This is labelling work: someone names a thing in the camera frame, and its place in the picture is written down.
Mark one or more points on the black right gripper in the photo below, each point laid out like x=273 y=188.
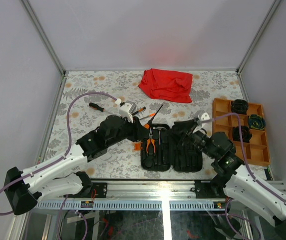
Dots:
x=187 y=127

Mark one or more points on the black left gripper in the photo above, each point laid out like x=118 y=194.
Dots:
x=139 y=132

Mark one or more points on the thin black screwdriver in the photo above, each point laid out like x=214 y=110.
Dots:
x=148 y=124

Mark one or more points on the orange handled pliers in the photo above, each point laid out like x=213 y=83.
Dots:
x=150 y=146

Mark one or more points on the chrome claw hammer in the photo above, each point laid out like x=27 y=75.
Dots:
x=159 y=130

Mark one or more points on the black plastic tool case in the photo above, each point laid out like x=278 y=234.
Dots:
x=170 y=155

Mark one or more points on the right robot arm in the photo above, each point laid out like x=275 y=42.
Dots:
x=233 y=176

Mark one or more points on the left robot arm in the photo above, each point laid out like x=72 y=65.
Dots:
x=25 y=189

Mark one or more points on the orange case latch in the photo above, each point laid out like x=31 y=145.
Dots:
x=138 y=146

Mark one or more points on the small orange black screwdriver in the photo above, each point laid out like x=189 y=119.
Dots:
x=138 y=111

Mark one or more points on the red cloth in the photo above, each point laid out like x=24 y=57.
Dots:
x=169 y=85

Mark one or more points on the black orange large screwdriver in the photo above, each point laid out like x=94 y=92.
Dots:
x=101 y=109

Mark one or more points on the floral patterned table mat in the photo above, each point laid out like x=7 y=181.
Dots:
x=74 y=118

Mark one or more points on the orange wooden divided tray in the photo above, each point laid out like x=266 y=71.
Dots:
x=244 y=124

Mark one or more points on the orange handled small saw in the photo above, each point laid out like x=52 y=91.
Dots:
x=148 y=116

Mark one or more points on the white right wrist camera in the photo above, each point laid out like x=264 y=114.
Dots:
x=201 y=118

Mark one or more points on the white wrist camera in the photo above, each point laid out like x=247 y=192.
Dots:
x=201 y=118
x=126 y=109

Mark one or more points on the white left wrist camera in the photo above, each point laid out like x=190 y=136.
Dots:
x=126 y=109

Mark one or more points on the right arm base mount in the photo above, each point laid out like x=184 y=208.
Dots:
x=209 y=189

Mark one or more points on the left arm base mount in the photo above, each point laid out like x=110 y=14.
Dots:
x=98 y=190

